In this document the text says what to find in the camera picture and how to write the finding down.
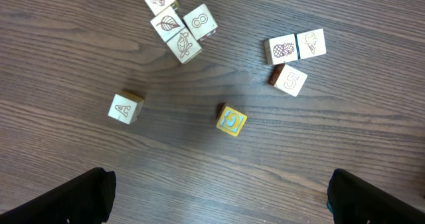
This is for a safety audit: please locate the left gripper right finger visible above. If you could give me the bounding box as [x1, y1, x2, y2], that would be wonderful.
[326, 169, 424, 224]

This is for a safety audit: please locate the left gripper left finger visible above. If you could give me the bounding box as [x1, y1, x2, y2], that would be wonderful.
[1, 168, 116, 224]

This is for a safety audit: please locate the yellow wooden block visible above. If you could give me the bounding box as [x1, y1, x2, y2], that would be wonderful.
[167, 28, 203, 64]
[216, 103, 248, 137]

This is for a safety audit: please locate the wooden block teal side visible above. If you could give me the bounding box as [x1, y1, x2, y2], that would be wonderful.
[108, 92, 145, 124]

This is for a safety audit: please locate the wooden block green picture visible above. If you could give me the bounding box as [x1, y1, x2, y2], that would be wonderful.
[268, 64, 307, 97]

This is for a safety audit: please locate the yellow top wooden block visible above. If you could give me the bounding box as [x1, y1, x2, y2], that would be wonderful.
[216, 103, 248, 137]

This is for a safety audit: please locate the wooden block triangle picture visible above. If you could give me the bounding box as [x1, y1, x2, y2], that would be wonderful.
[296, 29, 327, 59]

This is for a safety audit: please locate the wooden block brown picture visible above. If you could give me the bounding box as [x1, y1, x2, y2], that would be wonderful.
[264, 34, 298, 65]

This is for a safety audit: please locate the wooden block ball picture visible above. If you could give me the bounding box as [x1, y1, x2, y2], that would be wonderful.
[150, 7, 185, 42]

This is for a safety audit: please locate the wooden block red side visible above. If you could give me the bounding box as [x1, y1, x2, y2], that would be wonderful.
[183, 4, 218, 41]

